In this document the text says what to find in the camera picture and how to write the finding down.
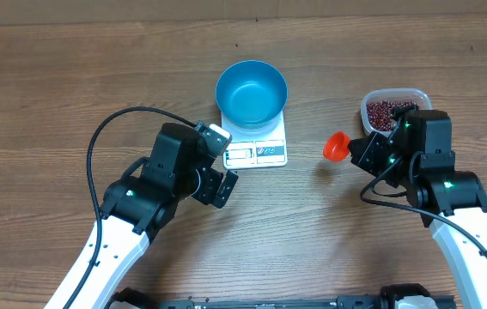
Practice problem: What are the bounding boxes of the orange scoop with blue handle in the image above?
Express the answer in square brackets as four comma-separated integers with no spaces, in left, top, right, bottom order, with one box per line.
[323,131,350,162]

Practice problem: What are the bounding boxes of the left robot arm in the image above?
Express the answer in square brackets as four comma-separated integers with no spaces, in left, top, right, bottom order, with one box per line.
[47,123,238,308]

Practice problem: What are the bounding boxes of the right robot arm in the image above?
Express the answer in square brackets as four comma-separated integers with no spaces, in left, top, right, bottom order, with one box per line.
[346,107,487,308]

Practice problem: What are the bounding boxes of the white digital kitchen scale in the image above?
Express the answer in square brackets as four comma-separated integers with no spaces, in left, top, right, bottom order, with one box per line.
[221,112,288,170]

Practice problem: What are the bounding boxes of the blue metal bowl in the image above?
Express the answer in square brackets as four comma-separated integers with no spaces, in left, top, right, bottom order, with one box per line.
[215,59,289,129]

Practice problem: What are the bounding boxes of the red beans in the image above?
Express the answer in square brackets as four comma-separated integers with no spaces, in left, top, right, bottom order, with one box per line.
[366,100,414,131]

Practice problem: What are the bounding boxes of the clear plastic container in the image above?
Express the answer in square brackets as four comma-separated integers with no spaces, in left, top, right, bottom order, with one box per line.
[360,88,433,136]

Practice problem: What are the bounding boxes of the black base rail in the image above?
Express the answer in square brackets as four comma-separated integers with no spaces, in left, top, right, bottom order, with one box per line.
[106,283,457,309]

